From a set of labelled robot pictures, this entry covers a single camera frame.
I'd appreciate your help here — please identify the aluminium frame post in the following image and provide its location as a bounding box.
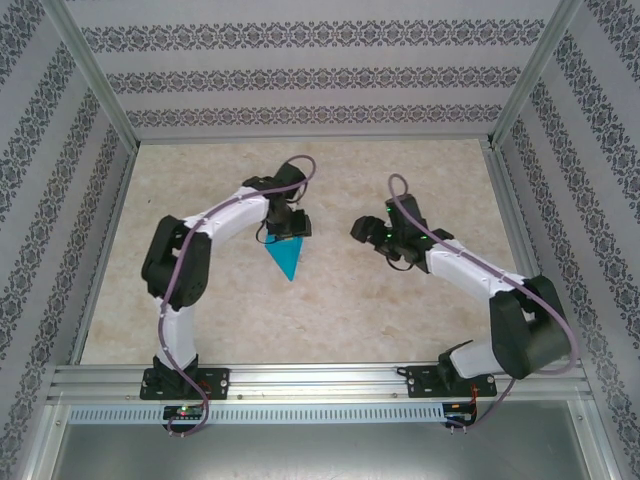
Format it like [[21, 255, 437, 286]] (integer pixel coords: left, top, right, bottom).
[[42, 0, 140, 147], [487, 0, 585, 149], [569, 399, 621, 480], [14, 403, 71, 480]]

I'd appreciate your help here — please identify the aluminium mounting rail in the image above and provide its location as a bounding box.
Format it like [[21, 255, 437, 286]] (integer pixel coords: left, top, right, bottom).
[[47, 362, 594, 406]]

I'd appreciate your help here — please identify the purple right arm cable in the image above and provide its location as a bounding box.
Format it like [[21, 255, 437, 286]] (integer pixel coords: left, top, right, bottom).
[[388, 173, 581, 432]]

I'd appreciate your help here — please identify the teal cloth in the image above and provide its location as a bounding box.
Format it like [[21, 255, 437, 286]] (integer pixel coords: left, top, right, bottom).
[[263, 235, 306, 283]]

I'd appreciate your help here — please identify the grey metal sheet panel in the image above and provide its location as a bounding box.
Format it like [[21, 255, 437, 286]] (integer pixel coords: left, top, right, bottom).
[[49, 422, 589, 480]]

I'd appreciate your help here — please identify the thin black right cable loop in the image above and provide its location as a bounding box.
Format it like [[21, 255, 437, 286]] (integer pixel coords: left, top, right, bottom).
[[384, 249, 416, 274]]

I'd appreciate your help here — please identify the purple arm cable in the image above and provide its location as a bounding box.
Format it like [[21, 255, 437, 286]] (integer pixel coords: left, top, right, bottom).
[[388, 173, 581, 432], [157, 154, 319, 441]]

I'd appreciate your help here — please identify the circuit board with green light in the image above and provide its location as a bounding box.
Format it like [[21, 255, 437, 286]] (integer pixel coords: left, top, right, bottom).
[[163, 405, 204, 420]]

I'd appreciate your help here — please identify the aluminium frame beam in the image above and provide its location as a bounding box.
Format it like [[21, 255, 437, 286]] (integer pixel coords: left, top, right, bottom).
[[133, 132, 494, 147]]

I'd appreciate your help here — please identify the aluminium side rail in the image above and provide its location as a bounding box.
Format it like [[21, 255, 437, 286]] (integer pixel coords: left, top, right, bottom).
[[69, 142, 140, 366], [482, 142, 569, 361]]

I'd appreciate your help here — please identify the slotted metal cable duct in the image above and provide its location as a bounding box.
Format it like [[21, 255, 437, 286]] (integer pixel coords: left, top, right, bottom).
[[67, 403, 447, 425]]

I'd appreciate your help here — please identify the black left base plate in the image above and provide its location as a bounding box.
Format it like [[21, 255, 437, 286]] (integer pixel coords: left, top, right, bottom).
[[139, 367, 231, 401]]

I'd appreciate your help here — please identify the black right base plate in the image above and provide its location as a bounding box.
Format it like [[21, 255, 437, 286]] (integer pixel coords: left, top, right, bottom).
[[403, 364, 499, 400]]

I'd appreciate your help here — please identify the circuit board with pins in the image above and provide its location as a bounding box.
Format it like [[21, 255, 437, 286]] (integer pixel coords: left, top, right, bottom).
[[444, 402, 476, 427]]

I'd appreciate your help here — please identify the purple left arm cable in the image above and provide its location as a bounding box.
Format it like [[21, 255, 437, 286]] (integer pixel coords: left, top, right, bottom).
[[157, 154, 319, 441]]

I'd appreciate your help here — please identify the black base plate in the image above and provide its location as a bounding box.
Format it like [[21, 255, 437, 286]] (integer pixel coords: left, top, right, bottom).
[[139, 367, 231, 401], [403, 364, 499, 400]]

